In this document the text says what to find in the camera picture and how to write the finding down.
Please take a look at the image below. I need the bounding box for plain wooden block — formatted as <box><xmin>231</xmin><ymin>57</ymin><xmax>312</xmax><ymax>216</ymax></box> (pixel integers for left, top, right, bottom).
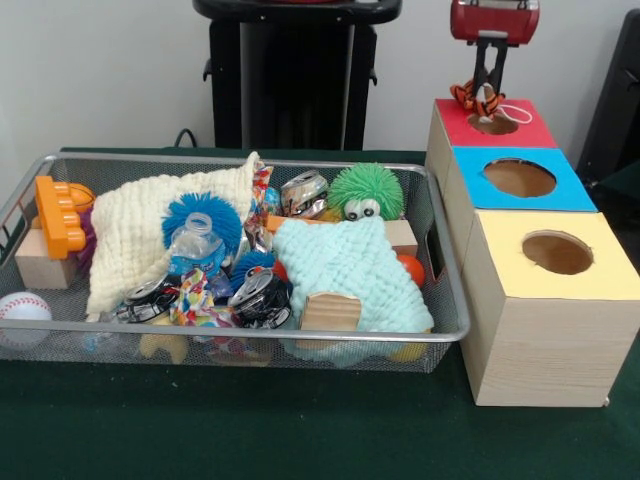
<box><xmin>14</xmin><ymin>227</ymin><xmax>77</xmax><ymax>290</ymax></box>

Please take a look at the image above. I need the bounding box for clear plastic water bottle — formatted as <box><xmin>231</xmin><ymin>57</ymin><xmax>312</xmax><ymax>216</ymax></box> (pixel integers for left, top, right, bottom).
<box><xmin>167</xmin><ymin>210</ymin><xmax>226</xmax><ymax>279</ymax></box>

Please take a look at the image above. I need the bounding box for orange striped tiger plush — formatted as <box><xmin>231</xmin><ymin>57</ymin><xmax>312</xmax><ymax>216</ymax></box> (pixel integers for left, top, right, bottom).
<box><xmin>448</xmin><ymin>79</ymin><xmax>534</xmax><ymax>126</ymax></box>

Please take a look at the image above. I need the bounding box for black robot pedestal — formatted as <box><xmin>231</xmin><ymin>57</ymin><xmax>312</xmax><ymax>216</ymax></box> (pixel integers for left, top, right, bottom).
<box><xmin>192</xmin><ymin>0</ymin><xmax>404</xmax><ymax>151</ymax></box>

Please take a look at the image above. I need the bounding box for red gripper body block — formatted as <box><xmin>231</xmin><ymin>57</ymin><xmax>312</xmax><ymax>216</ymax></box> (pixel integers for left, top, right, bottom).
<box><xmin>449</xmin><ymin>0</ymin><xmax>541</xmax><ymax>44</ymax></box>

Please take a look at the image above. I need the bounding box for black standing panel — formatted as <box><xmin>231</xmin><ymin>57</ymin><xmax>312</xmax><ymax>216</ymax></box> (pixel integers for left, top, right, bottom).
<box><xmin>574</xmin><ymin>8</ymin><xmax>640</xmax><ymax>174</ymax></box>

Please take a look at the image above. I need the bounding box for clear mesh bin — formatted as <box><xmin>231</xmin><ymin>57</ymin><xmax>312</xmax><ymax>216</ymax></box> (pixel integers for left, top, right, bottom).
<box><xmin>0</xmin><ymin>152</ymin><xmax>472</xmax><ymax>374</ymax></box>

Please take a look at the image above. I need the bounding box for green spiky ball with eyes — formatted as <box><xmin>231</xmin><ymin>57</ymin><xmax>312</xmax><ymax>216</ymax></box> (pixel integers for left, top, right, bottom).
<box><xmin>327</xmin><ymin>162</ymin><xmax>400</xmax><ymax>222</ymax></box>

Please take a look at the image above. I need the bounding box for crushed black can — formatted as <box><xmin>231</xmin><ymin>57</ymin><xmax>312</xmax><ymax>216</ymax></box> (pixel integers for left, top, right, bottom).
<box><xmin>227</xmin><ymin>269</ymin><xmax>294</xmax><ymax>330</ymax></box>

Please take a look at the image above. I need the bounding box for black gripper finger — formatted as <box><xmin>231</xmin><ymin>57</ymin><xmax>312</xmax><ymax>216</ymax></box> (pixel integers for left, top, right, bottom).
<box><xmin>491</xmin><ymin>39</ymin><xmax>510</xmax><ymax>97</ymax></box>
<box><xmin>472</xmin><ymin>39</ymin><xmax>494</xmax><ymax>100</ymax></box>

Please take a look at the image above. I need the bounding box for large blue spiky ball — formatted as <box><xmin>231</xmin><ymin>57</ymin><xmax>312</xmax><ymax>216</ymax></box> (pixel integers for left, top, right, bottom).
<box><xmin>160</xmin><ymin>191</ymin><xmax>244</xmax><ymax>251</ymax></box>

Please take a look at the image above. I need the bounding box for dark green table cloth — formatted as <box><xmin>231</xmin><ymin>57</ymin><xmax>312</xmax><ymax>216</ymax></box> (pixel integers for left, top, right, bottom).
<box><xmin>0</xmin><ymin>146</ymin><xmax>640</xmax><ymax>480</ymax></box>
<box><xmin>587</xmin><ymin>159</ymin><xmax>640</xmax><ymax>231</ymax></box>

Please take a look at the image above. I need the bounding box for cream knitted cloth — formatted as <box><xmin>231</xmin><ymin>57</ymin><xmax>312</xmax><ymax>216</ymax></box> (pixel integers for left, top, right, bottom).
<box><xmin>85</xmin><ymin>151</ymin><xmax>264</xmax><ymax>321</ymax></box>

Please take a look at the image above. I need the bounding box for corrugated cardboard piece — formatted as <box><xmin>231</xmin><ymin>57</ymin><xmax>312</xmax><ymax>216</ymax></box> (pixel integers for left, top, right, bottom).
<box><xmin>301</xmin><ymin>292</ymin><xmax>362</xmax><ymax>331</ymax></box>

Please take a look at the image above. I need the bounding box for white baseball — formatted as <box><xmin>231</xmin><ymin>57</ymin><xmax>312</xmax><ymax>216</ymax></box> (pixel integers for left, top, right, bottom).
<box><xmin>0</xmin><ymin>292</ymin><xmax>53</xmax><ymax>350</ymax></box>

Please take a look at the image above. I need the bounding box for wooden box with three holes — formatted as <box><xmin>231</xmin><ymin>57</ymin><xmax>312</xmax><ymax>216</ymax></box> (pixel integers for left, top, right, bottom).
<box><xmin>424</xmin><ymin>98</ymin><xmax>640</xmax><ymax>409</ymax></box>

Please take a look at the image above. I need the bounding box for orange toy building brick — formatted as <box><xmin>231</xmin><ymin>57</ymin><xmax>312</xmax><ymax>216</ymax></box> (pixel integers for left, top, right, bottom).
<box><xmin>33</xmin><ymin>175</ymin><xmax>89</xmax><ymax>260</ymax></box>

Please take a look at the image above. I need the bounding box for mint knitted cloth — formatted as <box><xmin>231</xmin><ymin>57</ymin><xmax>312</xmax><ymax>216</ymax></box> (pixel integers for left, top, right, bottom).
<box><xmin>272</xmin><ymin>217</ymin><xmax>435</xmax><ymax>335</ymax></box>

